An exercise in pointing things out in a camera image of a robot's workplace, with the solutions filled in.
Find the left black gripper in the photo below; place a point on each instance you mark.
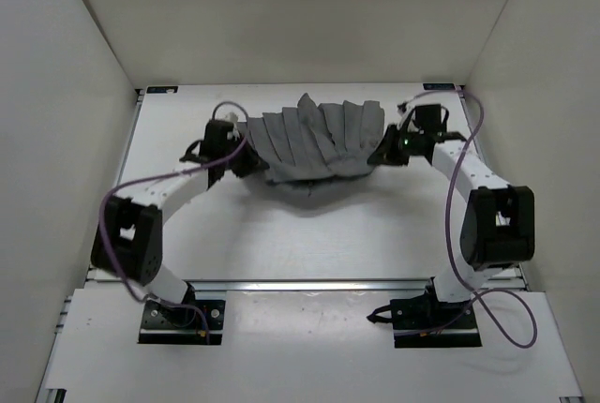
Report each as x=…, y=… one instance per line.
x=253, y=162

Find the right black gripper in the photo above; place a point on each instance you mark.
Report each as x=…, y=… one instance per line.
x=386, y=154

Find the grey pleated skirt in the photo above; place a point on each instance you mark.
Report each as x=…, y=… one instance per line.
x=317, y=153

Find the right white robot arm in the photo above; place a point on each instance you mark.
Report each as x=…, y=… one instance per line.
x=447, y=286

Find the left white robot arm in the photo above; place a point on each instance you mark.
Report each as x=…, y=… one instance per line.
x=129, y=239

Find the right blue table label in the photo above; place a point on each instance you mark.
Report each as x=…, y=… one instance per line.
x=438, y=86

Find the blue table label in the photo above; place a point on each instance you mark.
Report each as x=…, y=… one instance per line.
x=162, y=89
x=438, y=86

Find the left blue table label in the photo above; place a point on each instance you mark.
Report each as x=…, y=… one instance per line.
x=162, y=89

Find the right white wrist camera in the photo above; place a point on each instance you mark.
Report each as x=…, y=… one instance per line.
x=405, y=111

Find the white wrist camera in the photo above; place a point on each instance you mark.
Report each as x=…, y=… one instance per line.
x=233, y=119
x=405, y=111

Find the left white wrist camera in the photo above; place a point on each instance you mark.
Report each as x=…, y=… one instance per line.
x=233, y=119

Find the aluminium front table rail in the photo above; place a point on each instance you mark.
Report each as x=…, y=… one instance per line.
x=311, y=285

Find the aluminium table rail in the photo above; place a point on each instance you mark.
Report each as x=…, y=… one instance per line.
x=473, y=131
x=311, y=285
x=119, y=136

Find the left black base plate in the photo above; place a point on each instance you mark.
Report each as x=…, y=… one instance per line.
x=161, y=325

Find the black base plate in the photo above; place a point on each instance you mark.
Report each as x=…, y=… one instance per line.
x=161, y=325
x=422, y=322

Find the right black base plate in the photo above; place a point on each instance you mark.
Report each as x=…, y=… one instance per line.
x=422, y=322

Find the aluminium right table rail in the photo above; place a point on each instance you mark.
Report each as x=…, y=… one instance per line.
x=473, y=131

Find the aluminium left table rail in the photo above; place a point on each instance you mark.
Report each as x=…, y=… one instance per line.
x=119, y=136

